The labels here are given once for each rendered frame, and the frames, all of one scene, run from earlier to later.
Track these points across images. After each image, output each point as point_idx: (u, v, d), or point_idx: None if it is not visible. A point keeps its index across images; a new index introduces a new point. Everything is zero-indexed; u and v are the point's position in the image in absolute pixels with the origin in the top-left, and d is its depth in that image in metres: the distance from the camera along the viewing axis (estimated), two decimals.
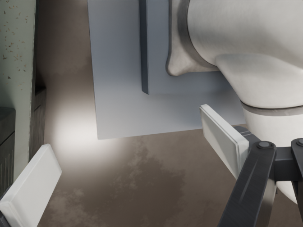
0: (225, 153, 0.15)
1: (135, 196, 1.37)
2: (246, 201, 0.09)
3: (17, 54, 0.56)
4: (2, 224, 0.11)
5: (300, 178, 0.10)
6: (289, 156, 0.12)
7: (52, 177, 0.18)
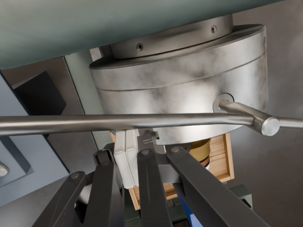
0: None
1: None
2: (154, 199, 0.10)
3: (83, 81, 0.93)
4: (112, 176, 0.13)
5: (184, 180, 0.12)
6: (163, 161, 0.14)
7: None
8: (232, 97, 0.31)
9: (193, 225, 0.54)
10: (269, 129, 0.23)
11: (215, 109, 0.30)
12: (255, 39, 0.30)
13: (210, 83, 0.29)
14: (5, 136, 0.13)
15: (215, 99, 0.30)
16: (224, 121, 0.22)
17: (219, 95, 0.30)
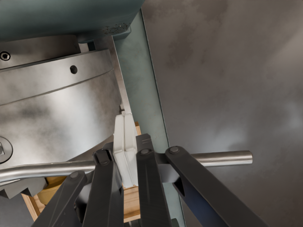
0: None
1: None
2: (153, 199, 0.10)
3: None
4: (112, 175, 0.13)
5: (183, 180, 0.12)
6: (163, 161, 0.14)
7: None
8: None
9: None
10: None
11: (5, 142, 0.25)
12: (37, 70, 0.25)
13: None
14: (244, 154, 0.18)
15: (11, 152, 0.25)
16: (22, 173, 0.19)
17: (7, 158, 0.25)
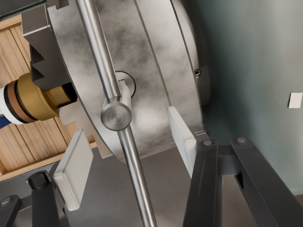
0: (182, 151, 0.16)
1: None
2: (204, 194, 0.10)
3: None
4: (54, 196, 0.12)
5: (244, 173, 0.11)
6: (228, 152, 0.13)
7: (87, 158, 0.19)
8: None
9: None
10: (121, 119, 0.16)
11: None
12: (196, 114, 0.27)
13: (146, 62, 0.23)
14: None
15: None
16: (134, 161, 0.19)
17: None
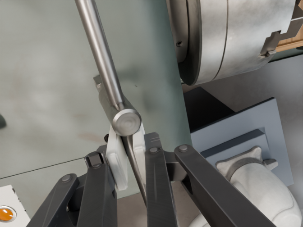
0: None
1: None
2: (161, 198, 0.10)
3: None
4: (104, 178, 0.13)
5: (191, 179, 0.12)
6: (172, 160, 0.14)
7: None
8: None
9: None
10: (132, 124, 0.16)
11: None
12: None
13: None
14: None
15: None
16: None
17: None
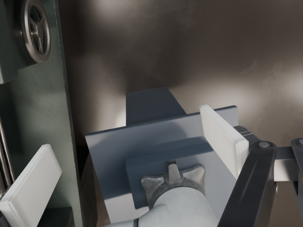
0: (225, 153, 0.15)
1: None
2: (246, 201, 0.09)
3: None
4: (2, 224, 0.11)
5: (300, 178, 0.10)
6: (289, 156, 0.12)
7: (52, 177, 0.18)
8: None
9: None
10: None
11: None
12: None
13: None
14: None
15: None
16: None
17: None
